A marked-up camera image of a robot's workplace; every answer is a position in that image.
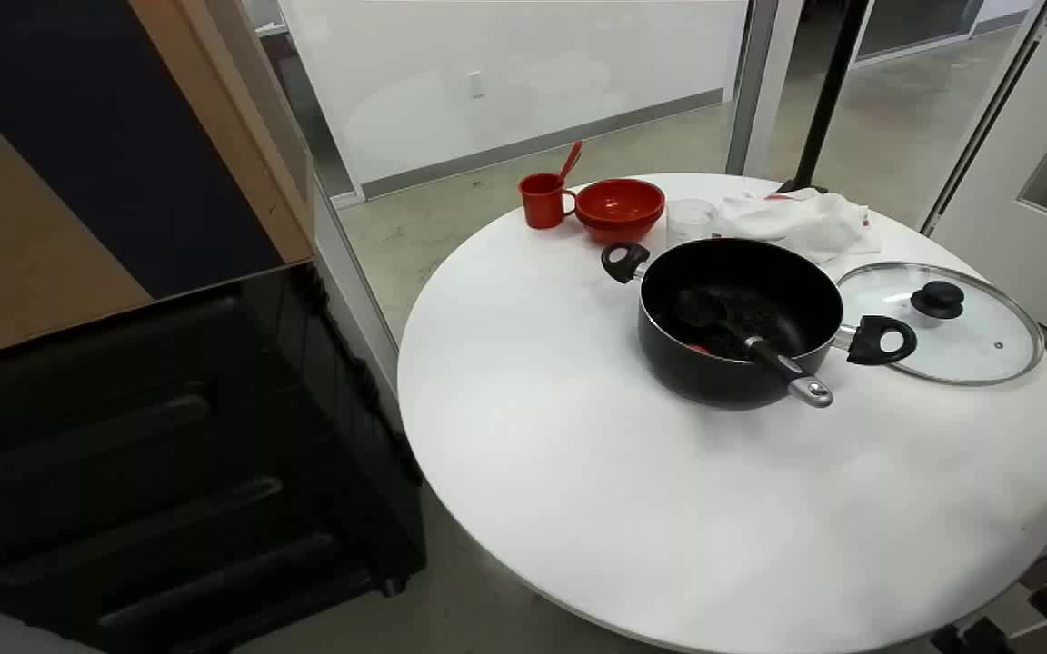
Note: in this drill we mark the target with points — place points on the red plastic spoon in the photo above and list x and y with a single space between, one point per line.
568 156

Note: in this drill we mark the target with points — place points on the black cooking pot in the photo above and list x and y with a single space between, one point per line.
736 363

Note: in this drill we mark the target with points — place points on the red plastic cup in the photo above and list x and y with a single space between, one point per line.
538 206

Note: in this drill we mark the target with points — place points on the red plastic bowl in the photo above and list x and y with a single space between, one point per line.
619 208

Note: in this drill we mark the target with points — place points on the white crumpled cloth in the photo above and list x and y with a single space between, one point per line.
790 220

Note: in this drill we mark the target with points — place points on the black drawer cabinet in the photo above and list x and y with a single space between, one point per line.
162 472

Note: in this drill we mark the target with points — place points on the black tripod stand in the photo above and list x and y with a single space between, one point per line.
833 84

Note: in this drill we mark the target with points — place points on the glass lid with black knob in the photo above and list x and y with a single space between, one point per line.
978 347

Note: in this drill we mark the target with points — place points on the grey metal partition frame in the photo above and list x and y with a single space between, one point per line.
764 84

